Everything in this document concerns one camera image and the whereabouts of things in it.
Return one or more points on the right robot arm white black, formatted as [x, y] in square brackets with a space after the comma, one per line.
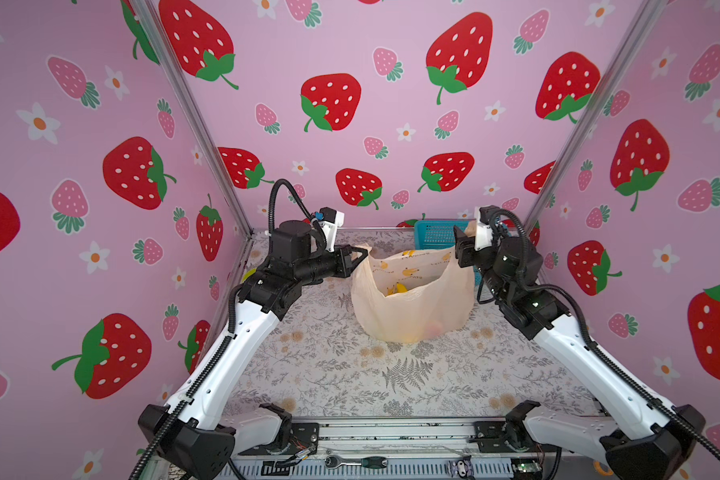
[643, 434]

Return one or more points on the green circuit board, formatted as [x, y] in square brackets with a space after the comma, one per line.
[526, 469]

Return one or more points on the aluminium rail frame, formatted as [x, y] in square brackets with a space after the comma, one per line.
[416, 448]

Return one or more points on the teal plastic basket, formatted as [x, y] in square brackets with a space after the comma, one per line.
[437, 234]

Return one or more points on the banana print plastic bag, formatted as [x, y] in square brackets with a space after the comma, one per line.
[440, 294]

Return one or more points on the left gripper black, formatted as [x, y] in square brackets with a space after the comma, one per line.
[343, 268]

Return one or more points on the ratchet wrench green handle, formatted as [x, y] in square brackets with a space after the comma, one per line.
[370, 462]

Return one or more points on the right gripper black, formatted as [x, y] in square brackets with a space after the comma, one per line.
[465, 249]

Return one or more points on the yellow fake banana bunch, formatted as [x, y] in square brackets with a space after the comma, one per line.
[397, 288]

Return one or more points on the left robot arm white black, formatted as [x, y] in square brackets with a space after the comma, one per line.
[186, 430]

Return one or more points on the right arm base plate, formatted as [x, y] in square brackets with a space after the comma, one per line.
[494, 436]

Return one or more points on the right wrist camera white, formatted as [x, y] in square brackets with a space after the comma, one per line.
[486, 233]

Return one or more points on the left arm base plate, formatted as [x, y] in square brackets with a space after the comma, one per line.
[301, 436]

